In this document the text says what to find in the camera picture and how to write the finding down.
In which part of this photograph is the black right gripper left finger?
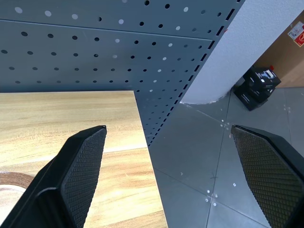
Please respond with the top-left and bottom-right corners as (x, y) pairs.
(0, 125), (107, 228)

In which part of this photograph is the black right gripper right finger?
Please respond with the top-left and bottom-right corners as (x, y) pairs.
(230, 124), (304, 228)

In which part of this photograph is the grey pegboard panel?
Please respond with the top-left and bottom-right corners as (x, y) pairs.
(0, 0), (247, 147)

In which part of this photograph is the brown packing tape roll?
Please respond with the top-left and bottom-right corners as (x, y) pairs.
(0, 171), (35, 193)

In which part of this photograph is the black printed box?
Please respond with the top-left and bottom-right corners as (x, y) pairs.
(233, 66), (282, 112)

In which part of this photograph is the brown cardboard box with labels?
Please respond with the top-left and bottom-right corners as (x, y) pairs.
(252, 9), (304, 89)

